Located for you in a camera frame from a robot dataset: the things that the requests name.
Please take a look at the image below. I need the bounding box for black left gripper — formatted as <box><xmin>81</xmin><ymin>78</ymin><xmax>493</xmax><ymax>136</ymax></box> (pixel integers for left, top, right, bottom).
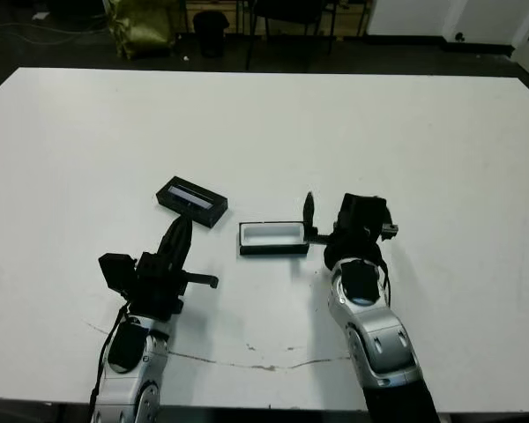
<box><xmin>129</xmin><ymin>215</ymin><xmax>220</xmax><ymax>321</ymax></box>

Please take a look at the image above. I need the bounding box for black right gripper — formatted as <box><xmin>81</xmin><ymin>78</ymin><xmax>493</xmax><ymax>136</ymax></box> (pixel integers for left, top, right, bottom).
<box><xmin>302</xmin><ymin>191</ymin><xmax>401</xmax><ymax>271</ymax></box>

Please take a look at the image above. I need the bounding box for black box lid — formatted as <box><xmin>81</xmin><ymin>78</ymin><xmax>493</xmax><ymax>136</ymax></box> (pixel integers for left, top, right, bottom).
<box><xmin>155</xmin><ymin>175</ymin><xmax>229</xmax><ymax>229</ymax></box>

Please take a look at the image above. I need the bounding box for black box base white insert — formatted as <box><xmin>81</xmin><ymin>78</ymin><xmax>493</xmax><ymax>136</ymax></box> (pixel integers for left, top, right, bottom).
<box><xmin>236</xmin><ymin>219</ymin><xmax>310</xmax><ymax>257</ymax></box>

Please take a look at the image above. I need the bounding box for wooden crates stack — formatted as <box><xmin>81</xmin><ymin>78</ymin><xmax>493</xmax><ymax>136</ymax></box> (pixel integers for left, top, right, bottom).
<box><xmin>175</xmin><ymin>0</ymin><xmax>371</xmax><ymax>36</ymax></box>

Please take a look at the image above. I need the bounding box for black office chair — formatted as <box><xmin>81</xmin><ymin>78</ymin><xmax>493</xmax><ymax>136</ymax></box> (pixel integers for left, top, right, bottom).
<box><xmin>245</xmin><ymin>0</ymin><xmax>339</xmax><ymax>71</ymax></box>

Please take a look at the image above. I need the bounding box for black trash bin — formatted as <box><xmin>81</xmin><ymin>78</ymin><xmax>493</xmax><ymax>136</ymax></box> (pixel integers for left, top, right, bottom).
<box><xmin>192</xmin><ymin>11</ymin><xmax>229</xmax><ymax>57</ymax></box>

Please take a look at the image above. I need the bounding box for yellow-green plastic bag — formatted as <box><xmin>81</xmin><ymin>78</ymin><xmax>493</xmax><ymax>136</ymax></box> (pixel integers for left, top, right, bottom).
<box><xmin>108</xmin><ymin>0</ymin><xmax>177</xmax><ymax>61</ymax></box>

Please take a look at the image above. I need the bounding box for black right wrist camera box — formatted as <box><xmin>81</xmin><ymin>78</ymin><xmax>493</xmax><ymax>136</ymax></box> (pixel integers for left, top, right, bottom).
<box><xmin>336</xmin><ymin>192</ymin><xmax>388</xmax><ymax>239</ymax></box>

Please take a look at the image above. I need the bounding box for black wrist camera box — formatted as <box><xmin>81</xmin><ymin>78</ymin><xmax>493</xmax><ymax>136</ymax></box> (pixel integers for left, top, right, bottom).
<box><xmin>97</xmin><ymin>253</ymin><xmax>138</xmax><ymax>294</ymax></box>
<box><xmin>336</xmin><ymin>192</ymin><xmax>388</xmax><ymax>239</ymax></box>

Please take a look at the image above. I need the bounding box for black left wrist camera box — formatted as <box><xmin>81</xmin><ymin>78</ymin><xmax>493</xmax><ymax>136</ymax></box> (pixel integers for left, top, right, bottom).
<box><xmin>97</xmin><ymin>253</ymin><xmax>138</xmax><ymax>294</ymax></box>

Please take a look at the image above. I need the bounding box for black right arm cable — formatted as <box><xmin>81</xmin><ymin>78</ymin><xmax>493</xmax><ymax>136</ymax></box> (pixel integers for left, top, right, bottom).
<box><xmin>376</xmin><ymin>253</ymin><xmax>393</xmax><ymax>309</ymax></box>

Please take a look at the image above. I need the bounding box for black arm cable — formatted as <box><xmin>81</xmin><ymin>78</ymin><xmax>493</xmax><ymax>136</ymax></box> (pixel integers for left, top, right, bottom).
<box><xmin>89</xmin><ymin>303</ymin><xmax>129</xmax><ymax>402</ymax></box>
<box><xmin>376</xmin><ymin>253</ymin><xmax>393</xmax><ymax>309</ymax></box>

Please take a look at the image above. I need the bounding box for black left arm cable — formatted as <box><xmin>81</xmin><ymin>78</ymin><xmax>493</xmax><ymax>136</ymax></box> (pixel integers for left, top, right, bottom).
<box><xmin>89</xmin><ymin>303</ymin><xmax>129</xmax><ymax>402</ymax></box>

